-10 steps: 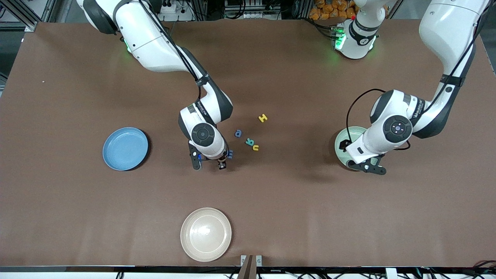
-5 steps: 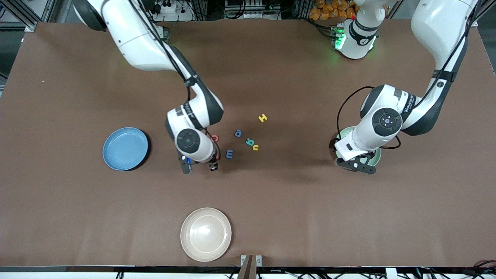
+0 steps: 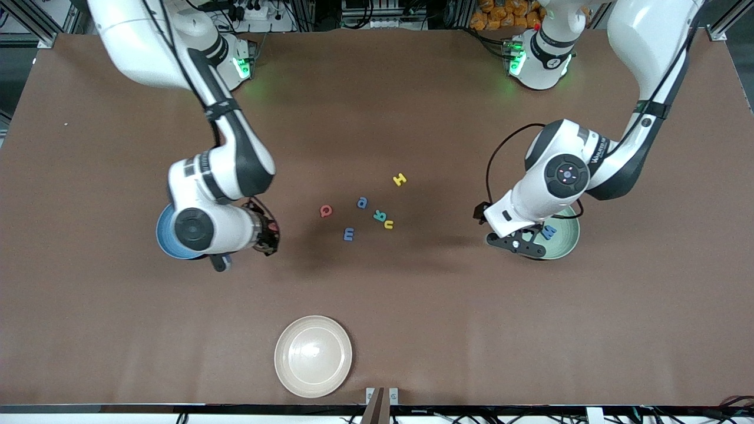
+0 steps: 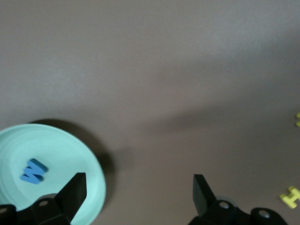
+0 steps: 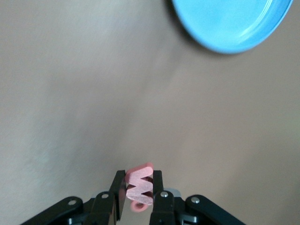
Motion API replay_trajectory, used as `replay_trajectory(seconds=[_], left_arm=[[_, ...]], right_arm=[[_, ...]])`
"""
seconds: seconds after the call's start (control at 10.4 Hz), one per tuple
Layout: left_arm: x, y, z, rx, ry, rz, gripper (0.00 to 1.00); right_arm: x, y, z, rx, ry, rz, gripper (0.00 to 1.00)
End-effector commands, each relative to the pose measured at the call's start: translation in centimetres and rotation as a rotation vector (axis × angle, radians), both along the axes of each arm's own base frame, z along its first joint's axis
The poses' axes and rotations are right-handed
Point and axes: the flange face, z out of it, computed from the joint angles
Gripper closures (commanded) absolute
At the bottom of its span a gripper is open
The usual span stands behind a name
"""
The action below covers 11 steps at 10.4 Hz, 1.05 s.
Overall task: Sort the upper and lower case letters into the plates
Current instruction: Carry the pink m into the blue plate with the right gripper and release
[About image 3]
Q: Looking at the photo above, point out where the green plate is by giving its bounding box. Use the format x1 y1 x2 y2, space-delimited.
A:
527 203 581 260

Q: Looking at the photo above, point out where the blue plate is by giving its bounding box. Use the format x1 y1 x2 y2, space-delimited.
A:
156 202 211 260

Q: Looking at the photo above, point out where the brown table mat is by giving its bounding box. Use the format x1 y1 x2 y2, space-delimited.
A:
0 26 754 407

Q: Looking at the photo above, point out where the beige plate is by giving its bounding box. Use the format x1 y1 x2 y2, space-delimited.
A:
274 315 353 399

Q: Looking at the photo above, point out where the orange snack bag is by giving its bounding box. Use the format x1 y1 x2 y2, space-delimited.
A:
469 0 545 31

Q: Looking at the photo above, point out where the white power strip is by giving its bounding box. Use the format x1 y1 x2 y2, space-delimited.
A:
233 0 273 22

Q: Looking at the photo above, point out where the background electronics rack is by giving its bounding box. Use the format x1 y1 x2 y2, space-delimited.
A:
340 0 434 30

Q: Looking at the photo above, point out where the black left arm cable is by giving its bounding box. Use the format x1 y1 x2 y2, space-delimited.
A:
485 0 705 221

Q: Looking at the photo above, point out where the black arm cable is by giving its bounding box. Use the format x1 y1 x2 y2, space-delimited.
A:
485 0 705 221
140 0 277 236

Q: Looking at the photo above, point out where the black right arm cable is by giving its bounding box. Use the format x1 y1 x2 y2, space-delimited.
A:
140 0 277 236

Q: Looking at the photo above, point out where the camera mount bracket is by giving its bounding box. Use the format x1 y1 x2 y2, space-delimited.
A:
365 387 399 424

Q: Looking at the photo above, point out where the aluminium frame profile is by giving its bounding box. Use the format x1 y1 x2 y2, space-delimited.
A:
0 0 88 49
707 0 754 42

